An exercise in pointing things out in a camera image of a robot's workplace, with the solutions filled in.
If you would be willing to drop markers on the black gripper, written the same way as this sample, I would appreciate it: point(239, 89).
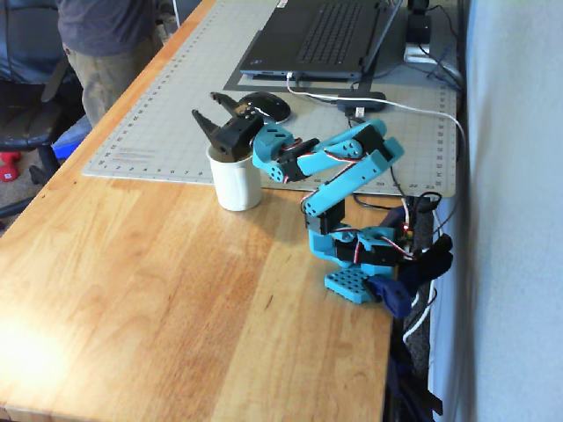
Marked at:
point(232, 137)

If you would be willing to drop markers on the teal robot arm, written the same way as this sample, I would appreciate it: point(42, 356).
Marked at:
point(347, 176)

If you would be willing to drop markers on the cream ceramic mug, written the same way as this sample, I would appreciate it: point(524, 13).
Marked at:
point(237, 184)

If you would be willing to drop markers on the grey gridded cutting mat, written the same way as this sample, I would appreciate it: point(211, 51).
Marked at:
point(176, 88)

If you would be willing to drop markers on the black computer mouse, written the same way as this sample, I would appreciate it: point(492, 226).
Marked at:
point(272, 105)

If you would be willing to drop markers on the black laptop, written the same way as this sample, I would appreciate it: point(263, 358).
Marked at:
point(316, 39)

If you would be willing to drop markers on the person in grey shirt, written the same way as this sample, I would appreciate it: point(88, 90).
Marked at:
point(105, 48)

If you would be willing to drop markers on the black usb hub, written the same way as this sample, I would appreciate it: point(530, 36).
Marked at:
point(361, 101)

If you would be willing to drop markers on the blue box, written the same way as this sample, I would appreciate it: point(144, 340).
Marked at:
point(70, 138)

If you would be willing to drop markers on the black office chair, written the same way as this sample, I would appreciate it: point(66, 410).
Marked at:
point(26, 118)

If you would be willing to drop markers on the red dumbbell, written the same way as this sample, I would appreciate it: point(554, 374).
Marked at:
point(8, 169)

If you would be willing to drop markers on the black power adapter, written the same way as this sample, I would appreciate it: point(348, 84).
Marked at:
point(418, 28)

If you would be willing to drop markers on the blue table clamp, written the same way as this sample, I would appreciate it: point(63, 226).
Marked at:
point(393, 296)

